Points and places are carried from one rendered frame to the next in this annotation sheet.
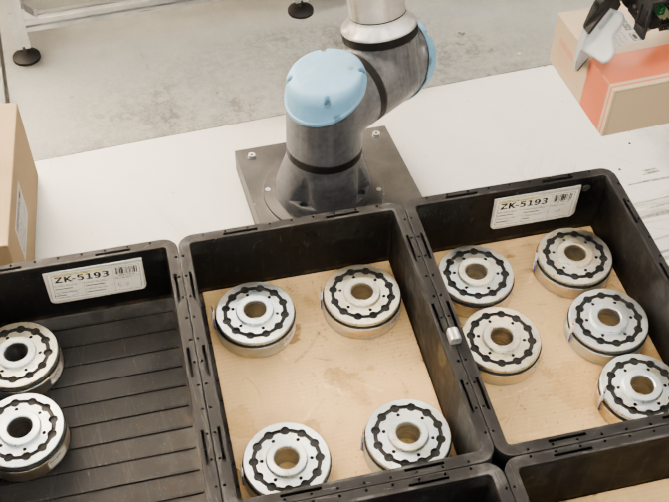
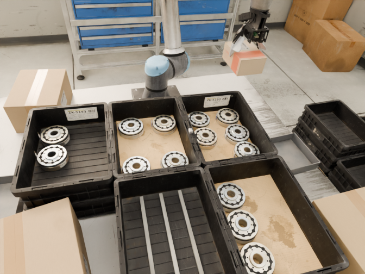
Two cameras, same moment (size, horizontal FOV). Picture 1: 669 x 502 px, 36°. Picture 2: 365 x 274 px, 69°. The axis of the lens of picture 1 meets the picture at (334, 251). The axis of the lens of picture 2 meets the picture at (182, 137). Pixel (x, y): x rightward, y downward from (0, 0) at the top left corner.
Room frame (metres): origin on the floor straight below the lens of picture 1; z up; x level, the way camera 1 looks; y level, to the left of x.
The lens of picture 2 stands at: (0.01, -0.06, 1.64)
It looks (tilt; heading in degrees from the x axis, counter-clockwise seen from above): 45 degrees down; 356
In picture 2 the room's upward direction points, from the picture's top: 6 degrees clockwise
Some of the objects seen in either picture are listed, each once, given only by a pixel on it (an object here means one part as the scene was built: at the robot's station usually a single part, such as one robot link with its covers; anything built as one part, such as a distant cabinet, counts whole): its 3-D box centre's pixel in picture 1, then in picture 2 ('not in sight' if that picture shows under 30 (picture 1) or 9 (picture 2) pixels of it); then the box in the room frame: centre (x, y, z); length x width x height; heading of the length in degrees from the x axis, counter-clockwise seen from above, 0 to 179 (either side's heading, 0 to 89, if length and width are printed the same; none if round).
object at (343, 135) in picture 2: not in sight; (326, 144); (1.25, -1.15, 0.37); 0.40 x 0.30 x 0.45; 17
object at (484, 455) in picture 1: (324, 344); (150, 132); (0.73, 0.01, 0.92); 0.40 x 0.30 x 0.02; 14
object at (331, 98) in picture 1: (328, 105); (157, 72); (1.17, 0.01, 0.91); 0.13 x 0.12 x 0.14; 139
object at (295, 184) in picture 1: (324, 167); (156, 92); (1.16, 0.02, 0.80); 0.15 x 0.15 x 0.10
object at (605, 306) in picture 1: (608, 318); (237, 131); (0.82, -0.36, 0.86); 0.05 x 0.05 x 0.01
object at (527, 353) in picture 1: (501, 339); (205, 136); (0.79, -0.21, 0.86); 0.10 x 0.10 x 0.01
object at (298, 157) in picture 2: not in sight; (281, 155); (0.82, -0.60, 0.73); 0.27 x 0.20 x 0.05; 109
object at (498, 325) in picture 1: (501, 337); (205, 135); (0.79, -0.21, 0.86); 0.05 x 0.05 x 0.01
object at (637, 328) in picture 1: (608, 320); (237, 132); (0.82, -0.36, 0.86); 0.10 x 0.10 x 0.01
